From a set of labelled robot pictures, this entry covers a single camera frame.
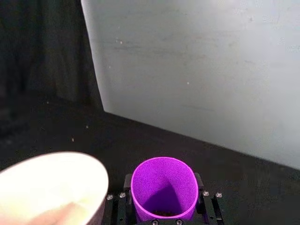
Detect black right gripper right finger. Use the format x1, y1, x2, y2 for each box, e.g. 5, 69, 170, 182
193, 172, 227, 225

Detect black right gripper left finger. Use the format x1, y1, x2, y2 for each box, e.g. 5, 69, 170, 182
103, 173, 139, 225

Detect purple plastic cup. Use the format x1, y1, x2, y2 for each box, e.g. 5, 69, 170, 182
130, 156, 200, 223

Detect dark brown grains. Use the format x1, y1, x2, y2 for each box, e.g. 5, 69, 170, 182
151, 210, 177, 217

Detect black table cloth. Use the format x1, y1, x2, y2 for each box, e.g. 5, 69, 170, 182
0, 90, 300, 225

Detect white paper cup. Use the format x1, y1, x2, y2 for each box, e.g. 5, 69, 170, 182
0, 151, 110, 225

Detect dark hanging curtain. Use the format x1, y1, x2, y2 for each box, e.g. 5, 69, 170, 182
0, 0, 105, 113

